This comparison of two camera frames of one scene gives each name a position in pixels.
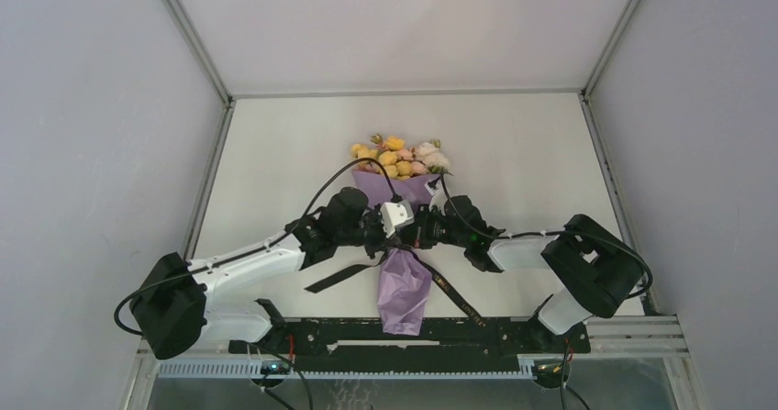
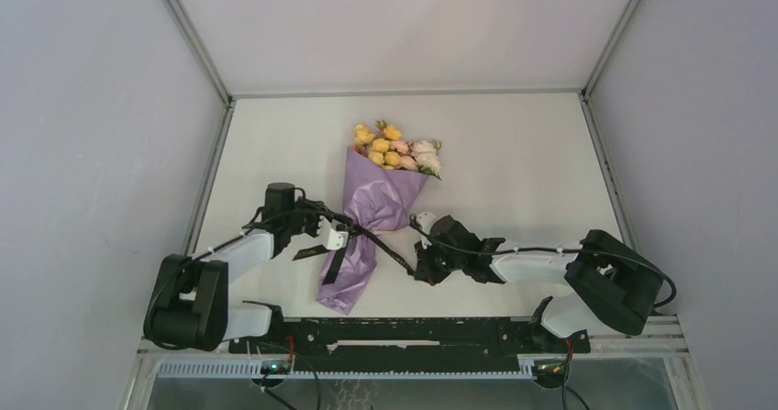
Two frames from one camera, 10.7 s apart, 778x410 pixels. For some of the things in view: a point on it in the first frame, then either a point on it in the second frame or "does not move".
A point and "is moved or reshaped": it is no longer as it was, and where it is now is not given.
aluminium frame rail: [171, 3] does not move
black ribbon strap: [453, 293] -> [354, 230]
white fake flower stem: [437, 161] is moved or reshaped
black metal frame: [364, 339] does not move
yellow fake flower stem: [387, 157] -> [378, 146]
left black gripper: [382, 242] -> [317, 210]
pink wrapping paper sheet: [405, 275] -> [375, 198]
